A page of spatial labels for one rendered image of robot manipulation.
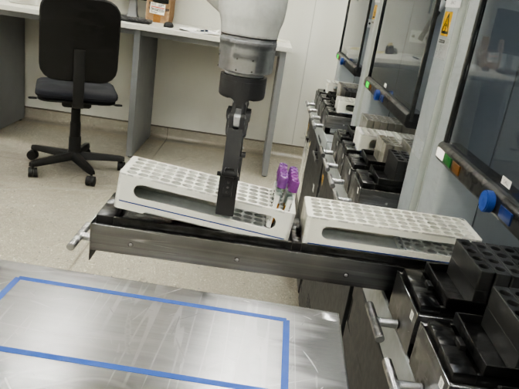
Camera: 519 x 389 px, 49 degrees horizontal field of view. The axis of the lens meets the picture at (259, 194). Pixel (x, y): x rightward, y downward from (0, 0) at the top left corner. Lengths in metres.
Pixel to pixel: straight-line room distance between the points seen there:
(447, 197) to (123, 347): 0.68
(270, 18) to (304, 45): 3.56
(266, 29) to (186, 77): 3.64
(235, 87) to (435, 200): 0.45
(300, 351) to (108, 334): 0.22
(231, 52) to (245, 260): 0.34
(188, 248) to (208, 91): 3.60
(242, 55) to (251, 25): 0.05
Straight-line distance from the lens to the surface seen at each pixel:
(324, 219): 0.94
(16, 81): 4.69
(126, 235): 0.96
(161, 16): 4.24
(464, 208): 1.12
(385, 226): 0.96
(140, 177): 0.94
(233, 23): 0.88
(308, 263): 0.95
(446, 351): 0.76
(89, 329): 0.67
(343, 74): 2.76
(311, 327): 0.72
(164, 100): 4.57
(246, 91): 0.89
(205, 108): 4.53
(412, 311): 0.86
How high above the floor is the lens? 1.20
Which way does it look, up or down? 19 degrees down
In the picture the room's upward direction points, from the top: 9 degrees clockwise
